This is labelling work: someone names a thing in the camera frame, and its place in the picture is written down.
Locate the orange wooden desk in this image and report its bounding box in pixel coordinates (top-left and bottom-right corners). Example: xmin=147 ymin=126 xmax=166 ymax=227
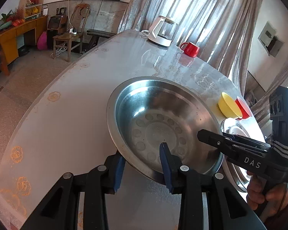
xmin=0 ymin=16 xmax=48 ymax=76

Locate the wooden chair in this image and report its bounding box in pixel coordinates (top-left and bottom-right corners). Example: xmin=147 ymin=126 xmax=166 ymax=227
xmin=53 ymin=3 xmax=90 ymax=62

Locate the yellow plastic bowl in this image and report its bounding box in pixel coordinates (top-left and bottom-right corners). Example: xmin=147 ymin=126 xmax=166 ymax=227
xmin=218 ymin=92 xmax=242 ymax=119

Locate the grey window curtain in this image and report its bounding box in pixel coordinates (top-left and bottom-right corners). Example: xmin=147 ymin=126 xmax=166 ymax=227
xmin=118 ymin=0 xmax=263 ymax=92

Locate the red mug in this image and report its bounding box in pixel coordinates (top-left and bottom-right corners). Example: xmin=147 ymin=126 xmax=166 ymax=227
xmin=180 ymin=42 xmax=200 ymax=58

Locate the purple floral rimmed plate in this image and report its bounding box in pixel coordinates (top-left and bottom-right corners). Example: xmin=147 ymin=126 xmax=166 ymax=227
xmin=220 ymin=118 xmax=251 ymax=193

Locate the red plastic bowl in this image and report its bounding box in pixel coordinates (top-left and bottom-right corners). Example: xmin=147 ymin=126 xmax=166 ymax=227
xmin=235 ymin=97 xmax=252 ymax=119

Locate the white glass electric kettle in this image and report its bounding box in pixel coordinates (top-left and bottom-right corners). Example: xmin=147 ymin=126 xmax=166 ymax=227
xmin=141 ymin=16 xmax=178 ymax=47

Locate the dark bench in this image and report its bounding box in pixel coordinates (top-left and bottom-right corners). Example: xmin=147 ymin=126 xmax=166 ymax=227
xmin=87 ymin=29 xmax=116 ymax=51

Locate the person's right hand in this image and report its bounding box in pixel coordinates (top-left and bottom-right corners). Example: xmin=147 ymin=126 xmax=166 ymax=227
xmin=247 ymin=171 xmax=288 ymax=222

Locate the large stainless steel basin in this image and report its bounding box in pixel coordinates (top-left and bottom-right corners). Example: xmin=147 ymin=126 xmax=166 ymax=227
xmin=107 ymin=77 xmax=223 ymax=184

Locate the wall electrical box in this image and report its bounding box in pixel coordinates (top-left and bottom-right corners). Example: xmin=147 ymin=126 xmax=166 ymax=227
xmin=258 ymin=21 xmax=284 ymax=58

